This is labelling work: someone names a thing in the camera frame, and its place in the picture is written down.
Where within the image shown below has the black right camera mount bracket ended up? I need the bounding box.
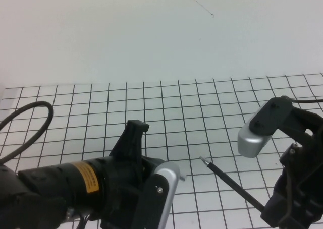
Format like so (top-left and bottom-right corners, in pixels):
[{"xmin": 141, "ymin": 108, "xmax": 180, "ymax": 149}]
[{"xmin": 249, "ymin": 95, "xmax": 303, "ymax": 139}]

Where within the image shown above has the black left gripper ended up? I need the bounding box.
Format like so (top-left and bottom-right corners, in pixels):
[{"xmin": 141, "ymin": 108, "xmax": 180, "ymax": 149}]
[{"xmin": 100, "ymin": 156, "xmax": 165, "ymax": 229}]

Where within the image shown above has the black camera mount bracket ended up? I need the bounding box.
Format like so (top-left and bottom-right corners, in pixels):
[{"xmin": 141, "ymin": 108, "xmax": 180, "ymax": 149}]
[
  {"xmin": 109, "ymin": 119, "xmax": 150, "ymax": 164},
  {"xmin": 249, "ymin": 95, "xmax": 303, "ymax": 139}
]

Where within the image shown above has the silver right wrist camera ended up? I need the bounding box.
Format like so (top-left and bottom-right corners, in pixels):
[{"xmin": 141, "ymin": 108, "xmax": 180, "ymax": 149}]
[{"xmin": 237, "ymin": 123, "xmax": 273, "ymax": 159}]

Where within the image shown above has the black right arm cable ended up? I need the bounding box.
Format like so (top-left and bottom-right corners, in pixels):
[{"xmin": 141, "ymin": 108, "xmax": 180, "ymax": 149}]
[{"xmin": 289, "ymin": 97, "xmax": 323, "ymax": 104}]

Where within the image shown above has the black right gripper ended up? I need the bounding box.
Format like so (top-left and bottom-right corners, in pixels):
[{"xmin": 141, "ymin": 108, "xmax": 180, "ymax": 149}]
[{"xmin": 260, "ymin": 107, "xmax": 323, "ymax": 229}]

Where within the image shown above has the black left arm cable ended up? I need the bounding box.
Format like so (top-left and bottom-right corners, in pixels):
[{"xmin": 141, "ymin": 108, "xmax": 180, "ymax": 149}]
[{"xmin": 0, "ymin": 101, "xmax": 55, "ymax": 164}]

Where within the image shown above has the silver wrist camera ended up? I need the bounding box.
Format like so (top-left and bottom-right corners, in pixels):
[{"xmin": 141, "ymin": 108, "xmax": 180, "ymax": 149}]
[
  {"xmin": 137, "ymin": 162, "xmax": 181, "ymax": 229},
  {"xmin": 237, "ymin": 123, "xmax": 273, "ymax": 159}
]

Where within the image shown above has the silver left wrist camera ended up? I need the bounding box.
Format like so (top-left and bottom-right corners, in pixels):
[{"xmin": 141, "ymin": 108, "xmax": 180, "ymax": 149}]
[{"xmin": 137, "ymin": 162, "xmax": 181, "ymax": 229}]

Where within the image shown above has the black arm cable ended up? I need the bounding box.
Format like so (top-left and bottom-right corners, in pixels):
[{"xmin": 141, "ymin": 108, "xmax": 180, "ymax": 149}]
[
  {"xmin": 0, "ymin": 101, "xmax": 55, "ymax": 164},
  {"xmin": 289, "ymin": 97, "xmax": 323, "ymax": 104}
]

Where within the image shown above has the black pen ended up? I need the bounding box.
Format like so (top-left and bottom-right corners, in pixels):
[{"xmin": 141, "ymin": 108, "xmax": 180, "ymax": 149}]
[{"xmin": 199, "ymin": 156, "xmax": 266, "ymax": 211}]

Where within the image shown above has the black left camera mount bracket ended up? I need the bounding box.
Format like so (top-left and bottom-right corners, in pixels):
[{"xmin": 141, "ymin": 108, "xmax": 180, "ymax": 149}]
[{"xmin": 109, "ymin": 119, "xmax": 150, "ymax": 164}]

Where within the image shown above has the white grid table sheet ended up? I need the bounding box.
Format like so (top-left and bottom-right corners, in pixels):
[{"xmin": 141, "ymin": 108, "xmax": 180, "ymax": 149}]
[{"xmin": 0, "ymin": 74, "xmax": 323, "ymax": 229}]

